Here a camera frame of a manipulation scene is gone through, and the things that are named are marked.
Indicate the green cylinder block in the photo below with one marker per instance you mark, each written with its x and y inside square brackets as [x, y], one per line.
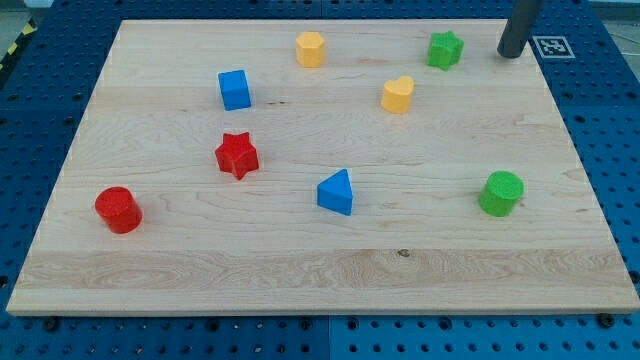
[501, 193]

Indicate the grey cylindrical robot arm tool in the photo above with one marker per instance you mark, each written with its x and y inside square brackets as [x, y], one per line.
[518, 28]

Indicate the blue triangle block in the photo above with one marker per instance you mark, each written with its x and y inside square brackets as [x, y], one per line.
[335, 193]

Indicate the red cylinder block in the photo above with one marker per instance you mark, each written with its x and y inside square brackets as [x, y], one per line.
[118, 209]

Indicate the red star block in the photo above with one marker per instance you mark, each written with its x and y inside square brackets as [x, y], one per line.
[237, 155]

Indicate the blue cube block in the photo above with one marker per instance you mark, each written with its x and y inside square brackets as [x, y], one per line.
[234, 90]

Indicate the green star block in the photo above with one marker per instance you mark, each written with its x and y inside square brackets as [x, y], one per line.
[444, 50]

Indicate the white fiducial marker tag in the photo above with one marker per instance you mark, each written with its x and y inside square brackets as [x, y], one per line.
[553, 47]

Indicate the yellow hexagon block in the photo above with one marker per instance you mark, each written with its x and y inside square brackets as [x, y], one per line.
[310, 49]

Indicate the light wooden board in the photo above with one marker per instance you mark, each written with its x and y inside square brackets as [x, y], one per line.
[417, 241]

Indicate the yellow heart block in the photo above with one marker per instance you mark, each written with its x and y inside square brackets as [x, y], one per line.
[397, 94]

